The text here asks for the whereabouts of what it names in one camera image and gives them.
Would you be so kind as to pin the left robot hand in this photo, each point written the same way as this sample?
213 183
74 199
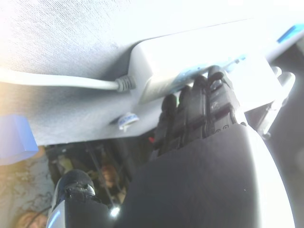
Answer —
190 185

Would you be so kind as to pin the white power plug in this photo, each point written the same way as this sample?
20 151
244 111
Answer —
270 114

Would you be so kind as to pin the white power strip blue sockets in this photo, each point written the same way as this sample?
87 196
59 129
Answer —
166 57

